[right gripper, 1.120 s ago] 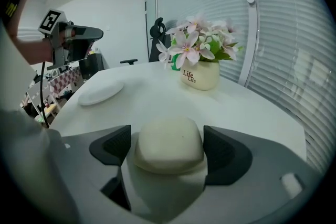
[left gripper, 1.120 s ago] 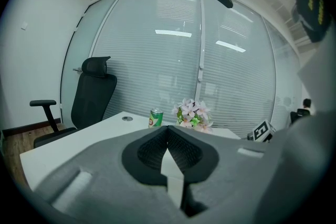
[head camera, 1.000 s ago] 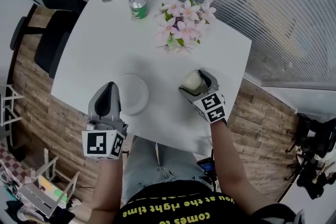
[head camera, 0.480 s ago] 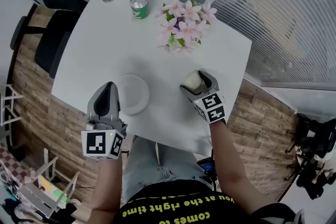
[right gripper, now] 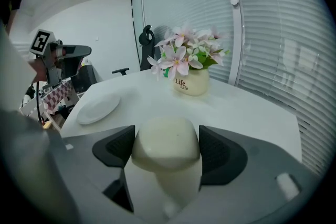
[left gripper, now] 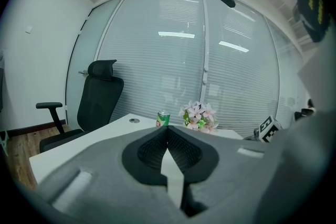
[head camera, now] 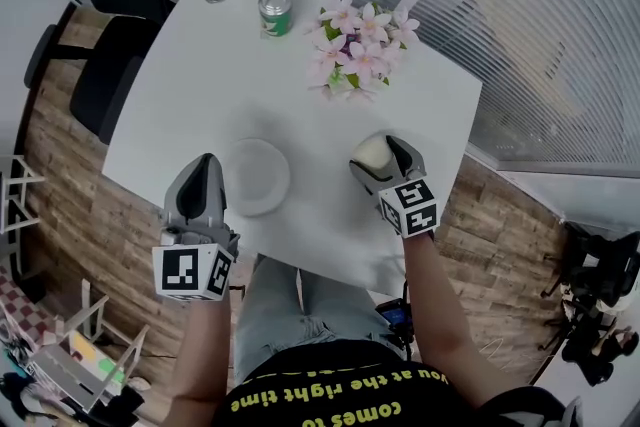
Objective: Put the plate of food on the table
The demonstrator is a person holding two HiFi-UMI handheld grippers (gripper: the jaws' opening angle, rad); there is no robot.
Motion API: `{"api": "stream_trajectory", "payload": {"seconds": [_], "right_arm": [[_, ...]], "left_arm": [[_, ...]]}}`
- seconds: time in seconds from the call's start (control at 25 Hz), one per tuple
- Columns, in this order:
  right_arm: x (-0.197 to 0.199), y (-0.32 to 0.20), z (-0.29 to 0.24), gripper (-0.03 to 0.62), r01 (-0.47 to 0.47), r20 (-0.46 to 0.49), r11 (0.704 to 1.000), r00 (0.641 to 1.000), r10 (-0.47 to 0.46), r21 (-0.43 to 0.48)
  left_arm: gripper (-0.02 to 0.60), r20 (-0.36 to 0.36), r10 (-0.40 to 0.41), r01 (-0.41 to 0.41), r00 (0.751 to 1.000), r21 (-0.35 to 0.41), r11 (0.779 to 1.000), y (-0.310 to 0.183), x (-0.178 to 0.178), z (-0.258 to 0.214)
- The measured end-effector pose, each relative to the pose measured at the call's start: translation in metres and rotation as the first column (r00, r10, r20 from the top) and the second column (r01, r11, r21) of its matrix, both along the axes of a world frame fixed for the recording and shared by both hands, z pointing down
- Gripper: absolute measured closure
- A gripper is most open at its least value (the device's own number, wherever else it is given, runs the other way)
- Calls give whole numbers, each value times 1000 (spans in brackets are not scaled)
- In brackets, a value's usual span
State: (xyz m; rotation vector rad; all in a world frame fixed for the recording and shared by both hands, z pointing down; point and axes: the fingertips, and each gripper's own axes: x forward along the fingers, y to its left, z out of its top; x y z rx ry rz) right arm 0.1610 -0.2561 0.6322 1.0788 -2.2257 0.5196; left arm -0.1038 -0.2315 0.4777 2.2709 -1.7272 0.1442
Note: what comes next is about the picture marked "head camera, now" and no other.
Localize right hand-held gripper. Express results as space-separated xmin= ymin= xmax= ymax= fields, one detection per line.
xmin=348 ymin=135 xmax=440 ymax=240

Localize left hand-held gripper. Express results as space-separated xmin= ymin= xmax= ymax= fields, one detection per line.
xmin=152 ymin=153 xmax=242 ymax=303

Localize white cylindrical object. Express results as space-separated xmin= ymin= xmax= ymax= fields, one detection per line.
xmin=351 ymin=134 xmax=396 ymax=169

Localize person's right forearm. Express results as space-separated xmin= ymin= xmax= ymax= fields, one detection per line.
xmin=399 ymin=232 xmax=494 ymax=409

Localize person's left forearm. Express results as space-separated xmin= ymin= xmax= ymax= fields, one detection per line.
xmin=167 ymin=298 xmax=236 ymax=427

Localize white square table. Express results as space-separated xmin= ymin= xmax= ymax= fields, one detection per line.
xmin=101 ymin=0 xmax=484 ymax=294

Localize white round plate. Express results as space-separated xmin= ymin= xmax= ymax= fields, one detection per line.
xmin=225 ymin=138 xmax=292 ymax=218

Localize pink artificial flowers in vase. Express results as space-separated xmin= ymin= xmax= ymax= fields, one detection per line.
xmin=303 ymin=0 xmax=421 ymax=104

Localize person's legs in grey jeans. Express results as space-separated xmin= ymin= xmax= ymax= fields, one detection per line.
xmin=234 ymin=254 xmax=411 ymax=384

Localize black device with blue screen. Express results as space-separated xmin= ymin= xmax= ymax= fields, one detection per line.
xmin=374 ymin=297 xmax=416 ymax=359

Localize black office chair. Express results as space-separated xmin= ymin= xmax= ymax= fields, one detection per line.
xmin=542 ymin=222 xmax=640 ymax=386
xmin=23 ymin=0 xmax=176 ymax=146

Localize white fridge stand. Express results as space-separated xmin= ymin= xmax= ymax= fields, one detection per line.
xmin=0 ymin=154 xmax=46 ymax=236

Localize yellow flat item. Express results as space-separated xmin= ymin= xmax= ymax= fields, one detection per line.
xmin=69 ymin=332 xmax=101 ymax=361

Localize green flat item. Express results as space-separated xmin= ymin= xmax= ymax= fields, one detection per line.
xmin=99 ymin=357 xmax=126 ymax=381

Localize green drink can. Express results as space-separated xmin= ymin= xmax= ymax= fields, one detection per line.
xmin=257 ymin=0 xmax=293 ymax=39

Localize pink checkered tablecloth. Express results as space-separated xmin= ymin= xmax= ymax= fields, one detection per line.
xmin=0 ymin=264 xmax=66 ymax=351

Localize white wooden chair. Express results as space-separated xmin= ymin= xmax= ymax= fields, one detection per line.
xmin=27 ymin=279 xmax=151 ymax=414

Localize black printed t-shirt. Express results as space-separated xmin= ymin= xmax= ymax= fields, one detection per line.
xmin=212 ymin=339 xmax=566 ymax=427

